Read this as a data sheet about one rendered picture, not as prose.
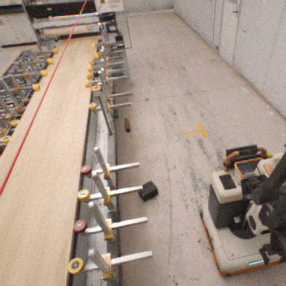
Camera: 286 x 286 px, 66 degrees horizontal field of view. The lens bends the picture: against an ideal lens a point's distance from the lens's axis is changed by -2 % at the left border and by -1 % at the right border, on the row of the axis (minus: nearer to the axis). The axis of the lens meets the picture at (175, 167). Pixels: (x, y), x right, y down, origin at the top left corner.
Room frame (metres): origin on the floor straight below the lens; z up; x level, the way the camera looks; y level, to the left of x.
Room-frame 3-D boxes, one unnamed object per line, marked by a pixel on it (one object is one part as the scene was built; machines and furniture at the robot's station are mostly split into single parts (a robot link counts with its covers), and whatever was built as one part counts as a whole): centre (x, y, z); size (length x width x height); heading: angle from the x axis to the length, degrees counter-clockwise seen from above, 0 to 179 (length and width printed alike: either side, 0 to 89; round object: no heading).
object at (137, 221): (0.74, 0.43, 0.80); 0.43 x 0.03 x 0.04; 99
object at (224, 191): (1.05, -0.57, 0.59); 0.55 x 0.34 x 0.83; 99
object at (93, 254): (0.44, 0.43, 0.86); 0.04 x 0.04 x 0.48; 9
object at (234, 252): (0.96, -0.58, 0.16); 0.67 x 0.64 x 0.25; 9
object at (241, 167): (1.07, -0.56, 0.87); 0.23 x 0.15 x 0.11; 99
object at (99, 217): (0.69, 0.47, 0.90); 0.04 x 0.04 x 0.48; 9
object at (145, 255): (0.49, 0.39, 0.83); 0.43 x 0.03 x 0.04; 99
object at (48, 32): (4.91, 1.69, 1.05); 1.43 x 0.12 x 0.12; 99
